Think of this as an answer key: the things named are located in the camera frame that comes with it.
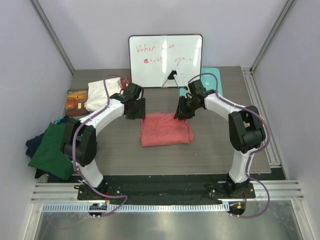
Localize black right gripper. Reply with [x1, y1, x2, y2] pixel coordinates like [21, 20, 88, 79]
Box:
[174, 95, 201, 121]

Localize red t shirt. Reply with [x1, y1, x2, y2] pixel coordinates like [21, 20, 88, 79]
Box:
[139, 113, 194, 148]

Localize teal cutting board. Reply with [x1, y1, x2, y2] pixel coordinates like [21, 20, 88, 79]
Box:
[179, 66, 223, 97]

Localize metal wire board stand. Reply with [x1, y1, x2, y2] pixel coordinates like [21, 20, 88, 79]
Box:
[161, 70, 179, 88]

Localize white dry erase board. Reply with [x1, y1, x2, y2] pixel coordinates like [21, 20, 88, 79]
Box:
[128, 34, 203, 88]

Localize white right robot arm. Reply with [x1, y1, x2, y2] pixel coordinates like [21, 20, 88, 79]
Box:
[174, 79, 266, 198]

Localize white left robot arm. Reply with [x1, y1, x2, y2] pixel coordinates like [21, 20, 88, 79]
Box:
[60, 82, 146, 200]

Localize red brown eraser block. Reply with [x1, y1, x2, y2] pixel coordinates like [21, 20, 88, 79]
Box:
[120, 77, 132, 88]

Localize white t shirt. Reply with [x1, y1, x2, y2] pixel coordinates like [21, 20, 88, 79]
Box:
[86, 77, 122, 112]

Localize orange cover book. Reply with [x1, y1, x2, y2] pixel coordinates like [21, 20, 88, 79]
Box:
[65, 88, 89, 117]

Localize teal t shirt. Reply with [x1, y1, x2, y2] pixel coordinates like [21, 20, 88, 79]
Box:
[54, 117, 64, 124]

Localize green t shirt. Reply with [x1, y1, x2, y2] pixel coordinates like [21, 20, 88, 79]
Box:
[28, 123, 74, 180]

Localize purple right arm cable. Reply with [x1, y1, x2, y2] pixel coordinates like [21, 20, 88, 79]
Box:
[186, 73, 271, 220]

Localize aluminium right corner post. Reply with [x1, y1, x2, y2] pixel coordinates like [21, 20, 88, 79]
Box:
[250, 0, 297, 75]

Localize aluminium corner post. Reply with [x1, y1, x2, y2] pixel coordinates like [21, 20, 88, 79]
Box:
[250, 0, 297, 75]
[29, 0, 75, 76]

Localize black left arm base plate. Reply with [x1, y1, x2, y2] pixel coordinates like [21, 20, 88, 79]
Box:
[73, 179, 125, 201]

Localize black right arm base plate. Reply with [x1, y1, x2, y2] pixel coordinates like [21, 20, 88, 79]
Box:
[204, 181, 256, 200]

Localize white perforated cable rail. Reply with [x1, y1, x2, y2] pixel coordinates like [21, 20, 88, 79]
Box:
[42, 202, 230, 213]

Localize aluminium left corner post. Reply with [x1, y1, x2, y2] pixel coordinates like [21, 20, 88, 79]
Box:
[29, 0, 75, 76]

